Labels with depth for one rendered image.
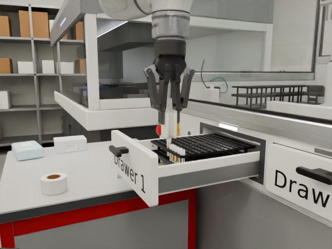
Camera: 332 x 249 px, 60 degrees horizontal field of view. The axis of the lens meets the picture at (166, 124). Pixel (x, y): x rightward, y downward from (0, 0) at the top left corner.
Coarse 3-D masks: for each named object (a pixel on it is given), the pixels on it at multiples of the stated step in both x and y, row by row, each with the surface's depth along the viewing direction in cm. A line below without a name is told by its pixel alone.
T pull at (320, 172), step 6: (300, 168) 54; (306, 168) 53; (318, 168) 53; (306, 174) 53; (312, 174) 51; (318, 174) 50; (324, 174) 50; (330, 174) 51; (318, 180) 50; (324, 180) 49; (330, 180) 48
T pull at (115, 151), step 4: (112, 148) 68; (116, 148) 68; (120, 148) 68; (124, 148) 68; (112, 152) 68; (116, 152) 65; (120, 152) 65; (124, 152) 68; (116, 156) 65; (120, 156) 65
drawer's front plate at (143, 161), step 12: (120, 132) 78; (120, 144) 74; (132, 144) 65; (132, 156) 66; (144, 156) 59; (156, 156) 57; (120, 168) 76; (132, 168) 66; (144, 168) 59; (156, 168) 57; (144, 180) 60; (156, 180) 57; (156, 192) 58; (156, 204) 58
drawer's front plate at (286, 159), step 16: (272, 144) 65; (272, 160) 65; (288, 160) 61; (304, 160) 57; (320, 160) 54; (272, 176) 65; (288, 176) 61; (304, 176) 57; (272, 192) 65; (288, 192) 61; (304, 192) 58; (320, 208) 55
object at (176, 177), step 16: (144, 144) 83; (256, 144) 79; (208, 160) 65; (224, 160) 66; (240, 160) 69; (256, 160) 71; (160, 176) 60; (176, 176) 61; (192, 176) 63; (208, 176) 65; (224, 176) 67; (240, 176) 69; (160, 192) 60
